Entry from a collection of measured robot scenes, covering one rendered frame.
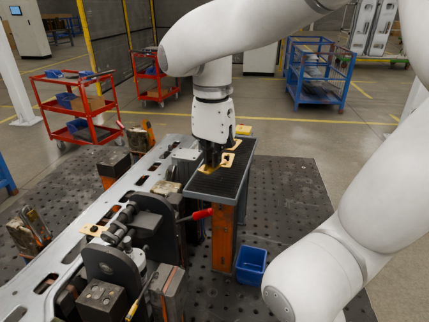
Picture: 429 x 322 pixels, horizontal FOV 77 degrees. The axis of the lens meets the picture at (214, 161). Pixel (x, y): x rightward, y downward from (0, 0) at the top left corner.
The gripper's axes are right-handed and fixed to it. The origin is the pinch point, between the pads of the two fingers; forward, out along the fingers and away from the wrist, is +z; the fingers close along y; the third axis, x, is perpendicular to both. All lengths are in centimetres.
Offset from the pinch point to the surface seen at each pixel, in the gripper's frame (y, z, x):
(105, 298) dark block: -1.4, 12.1, 35.3
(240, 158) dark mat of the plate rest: 0.2, 7.8, -15.3
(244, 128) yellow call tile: 10.7, 7.8, -36.1
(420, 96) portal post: -56, 62, -352
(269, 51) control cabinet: 254, 63, -599
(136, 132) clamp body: 62, 19, -26
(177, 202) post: 7.5, 14.1, 6.1
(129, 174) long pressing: 43.3, 23.7, -5.0
